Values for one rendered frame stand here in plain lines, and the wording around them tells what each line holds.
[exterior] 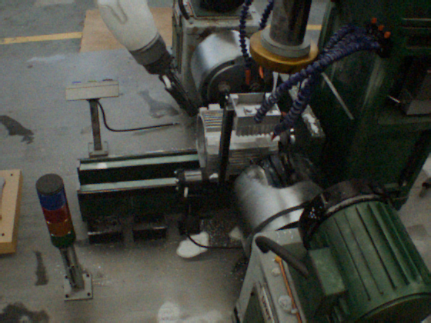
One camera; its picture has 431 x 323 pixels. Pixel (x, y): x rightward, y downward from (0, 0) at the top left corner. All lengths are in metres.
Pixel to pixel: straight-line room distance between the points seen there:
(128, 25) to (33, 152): 0.73
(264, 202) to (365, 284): 0.40
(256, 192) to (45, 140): 0.90
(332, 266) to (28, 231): 0.96
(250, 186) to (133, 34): 0.45
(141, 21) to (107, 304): 0.72
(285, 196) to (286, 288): 0.24
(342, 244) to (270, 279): 0.19
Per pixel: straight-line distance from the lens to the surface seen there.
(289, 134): 1.35
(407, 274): 0.74
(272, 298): 0.89
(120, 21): 1.10
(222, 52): 1.48
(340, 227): 0.78
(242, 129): 1.27
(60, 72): 2.06
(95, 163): 1.43
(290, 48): 1.15
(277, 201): 1.04
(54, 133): 1.74
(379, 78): 1.15
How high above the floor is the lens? 1.91
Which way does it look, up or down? 44 degrees down
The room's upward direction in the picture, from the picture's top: 6 degrees clockwise
